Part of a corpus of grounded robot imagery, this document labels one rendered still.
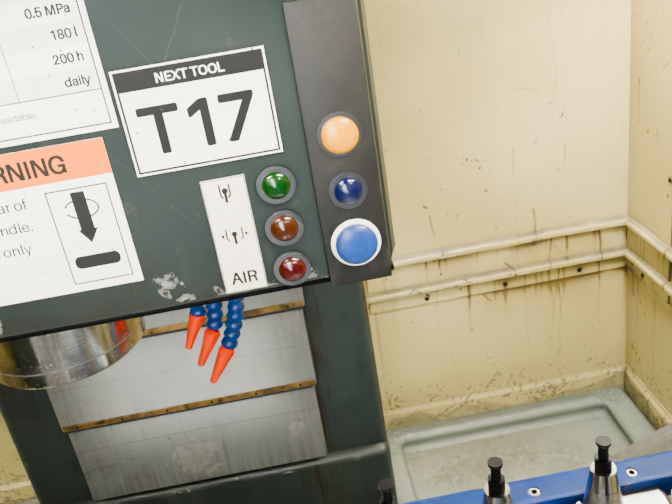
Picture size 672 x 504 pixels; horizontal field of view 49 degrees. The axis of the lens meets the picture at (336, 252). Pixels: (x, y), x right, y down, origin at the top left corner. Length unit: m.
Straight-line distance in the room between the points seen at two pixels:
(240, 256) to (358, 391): 0.92
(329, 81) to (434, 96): 1.11
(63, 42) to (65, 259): 0.15
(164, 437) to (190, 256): 0.92
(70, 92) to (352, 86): 0.18
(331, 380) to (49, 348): 0.76
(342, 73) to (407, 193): 1.16
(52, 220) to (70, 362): 0.24
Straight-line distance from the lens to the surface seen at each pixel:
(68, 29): 0.49
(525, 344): 1.90
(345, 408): 1.44
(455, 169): 1.64
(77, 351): 0.73
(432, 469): 1.87
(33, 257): 0.54
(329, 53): 0.48
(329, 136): 0.49
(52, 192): 0.52
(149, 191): 0.51
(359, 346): 1.37
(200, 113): 0.49
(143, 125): 0.50
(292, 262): 0.52
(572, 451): 1.92
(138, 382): 1.35
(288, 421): 1.40
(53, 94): 0.50
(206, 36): 0.48
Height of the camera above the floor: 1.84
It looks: 25 degrees down
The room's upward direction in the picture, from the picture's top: 9 degrees counter-clockwise
